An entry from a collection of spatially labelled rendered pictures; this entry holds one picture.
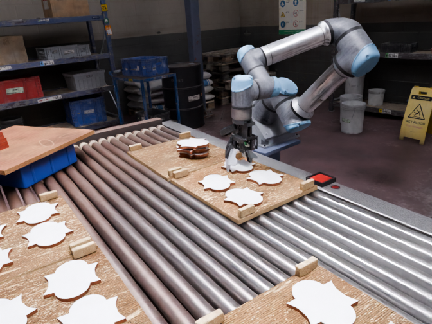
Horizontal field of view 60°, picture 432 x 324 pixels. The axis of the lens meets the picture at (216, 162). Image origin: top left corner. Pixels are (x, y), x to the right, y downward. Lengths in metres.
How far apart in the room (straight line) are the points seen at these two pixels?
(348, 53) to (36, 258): 1.23
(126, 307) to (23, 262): 0.36
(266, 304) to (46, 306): 0.47
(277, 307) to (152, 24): 6.31
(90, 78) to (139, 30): 1.48
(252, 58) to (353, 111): 3.61
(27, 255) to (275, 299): 0.66
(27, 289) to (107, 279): 0.18
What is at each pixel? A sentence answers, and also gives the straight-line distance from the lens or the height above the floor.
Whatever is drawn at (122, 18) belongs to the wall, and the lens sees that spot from 6.61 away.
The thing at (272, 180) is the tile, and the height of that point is 0.95.
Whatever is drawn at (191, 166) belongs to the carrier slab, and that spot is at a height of 0.94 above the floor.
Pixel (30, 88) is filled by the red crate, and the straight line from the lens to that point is 5.44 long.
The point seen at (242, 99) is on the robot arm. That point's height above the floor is 1.22.
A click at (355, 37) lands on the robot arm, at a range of 1.54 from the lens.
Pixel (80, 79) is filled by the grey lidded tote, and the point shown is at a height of 0.79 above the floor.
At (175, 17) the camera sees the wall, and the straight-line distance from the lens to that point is 7.14.
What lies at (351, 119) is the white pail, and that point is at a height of 0.18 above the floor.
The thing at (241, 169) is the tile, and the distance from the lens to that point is 1.43.
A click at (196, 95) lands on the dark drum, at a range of 5.36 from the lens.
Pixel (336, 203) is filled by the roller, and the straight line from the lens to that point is 1.27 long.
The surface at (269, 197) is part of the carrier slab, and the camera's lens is 1.24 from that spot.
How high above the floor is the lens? 1.50
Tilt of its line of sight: 21 degrees down
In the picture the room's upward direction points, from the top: 4 degrees counter-clockwise
